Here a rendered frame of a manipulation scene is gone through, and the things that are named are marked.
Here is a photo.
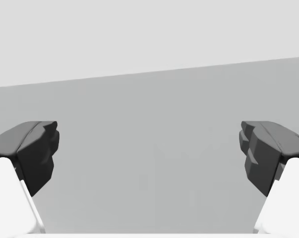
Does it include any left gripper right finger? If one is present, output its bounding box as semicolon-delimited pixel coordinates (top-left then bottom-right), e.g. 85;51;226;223
238;120;299;235

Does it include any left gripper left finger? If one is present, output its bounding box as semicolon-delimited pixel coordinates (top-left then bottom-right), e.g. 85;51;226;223
0;120;60;235

